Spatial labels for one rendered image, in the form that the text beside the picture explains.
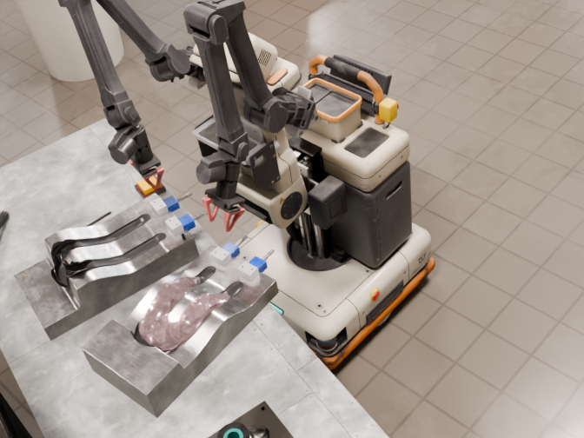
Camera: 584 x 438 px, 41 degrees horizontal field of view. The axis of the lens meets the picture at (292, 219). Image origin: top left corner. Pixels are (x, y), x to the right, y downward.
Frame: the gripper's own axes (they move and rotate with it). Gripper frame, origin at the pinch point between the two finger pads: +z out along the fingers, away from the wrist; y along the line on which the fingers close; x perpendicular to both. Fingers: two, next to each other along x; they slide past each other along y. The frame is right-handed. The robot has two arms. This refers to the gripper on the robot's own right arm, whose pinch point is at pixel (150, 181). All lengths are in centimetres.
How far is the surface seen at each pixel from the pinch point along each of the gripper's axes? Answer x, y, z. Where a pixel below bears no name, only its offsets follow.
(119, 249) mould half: -17.4, 6.3, 13.4
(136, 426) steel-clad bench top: -39, 59, 23
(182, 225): 1.5, 13.0, 10.1
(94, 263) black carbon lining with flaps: -26.4, 10.1, 10.3
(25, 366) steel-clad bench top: -56, 21, 23
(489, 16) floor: 254, -116, 94
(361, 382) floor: 44, 38, 101
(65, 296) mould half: -37.7, 10.6, 16.3
